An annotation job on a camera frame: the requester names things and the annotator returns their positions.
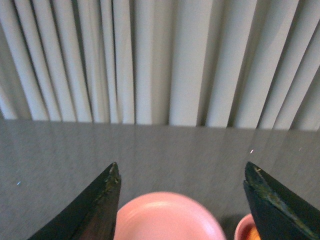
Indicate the white vertical curtain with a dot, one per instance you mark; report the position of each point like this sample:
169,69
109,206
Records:
249,64

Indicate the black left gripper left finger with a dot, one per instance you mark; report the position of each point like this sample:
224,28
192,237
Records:
91,215

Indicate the pink bowl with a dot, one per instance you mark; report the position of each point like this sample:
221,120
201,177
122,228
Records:
243,227

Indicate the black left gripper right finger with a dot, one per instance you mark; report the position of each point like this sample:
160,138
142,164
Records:
278,213

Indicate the pink plate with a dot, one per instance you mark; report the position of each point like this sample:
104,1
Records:
166,216

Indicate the red apple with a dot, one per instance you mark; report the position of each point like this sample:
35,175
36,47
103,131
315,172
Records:
253,234

